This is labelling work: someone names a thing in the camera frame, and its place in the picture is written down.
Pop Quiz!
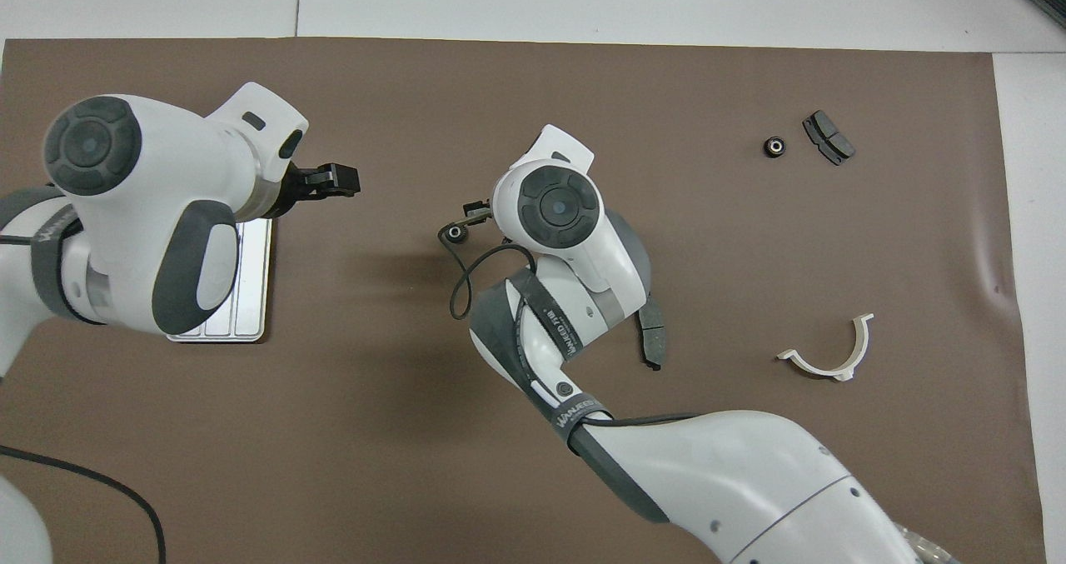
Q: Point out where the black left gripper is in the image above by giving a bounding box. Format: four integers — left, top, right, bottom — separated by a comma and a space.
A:
271, 164, 361, 217

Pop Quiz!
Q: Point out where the silver metal tray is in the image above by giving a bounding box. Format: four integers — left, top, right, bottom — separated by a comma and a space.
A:
167, 218, 274, 344

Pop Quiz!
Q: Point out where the brown table mat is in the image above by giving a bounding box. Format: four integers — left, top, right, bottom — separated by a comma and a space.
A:
0, 37, 1049, 564

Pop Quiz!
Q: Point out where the slim dark brake pad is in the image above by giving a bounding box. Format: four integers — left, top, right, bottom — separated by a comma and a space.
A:
635, 296, 668, 372

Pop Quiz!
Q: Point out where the wide grey brake pad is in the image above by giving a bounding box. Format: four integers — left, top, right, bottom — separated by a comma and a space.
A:
802, 110, 856, 167

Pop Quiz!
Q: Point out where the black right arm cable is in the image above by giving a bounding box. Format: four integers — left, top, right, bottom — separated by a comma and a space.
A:
437, 224, 700, 428

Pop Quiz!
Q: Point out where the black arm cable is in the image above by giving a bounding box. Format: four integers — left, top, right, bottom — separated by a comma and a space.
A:
0, 446, 167, 564
437, 224, 700, 428

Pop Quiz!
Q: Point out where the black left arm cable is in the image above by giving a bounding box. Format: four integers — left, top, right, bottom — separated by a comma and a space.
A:
0, 446, 167, 564

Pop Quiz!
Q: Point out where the white semicircular plastic bracket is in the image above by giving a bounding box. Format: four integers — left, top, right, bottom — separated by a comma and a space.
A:
776, 313, 875, 382

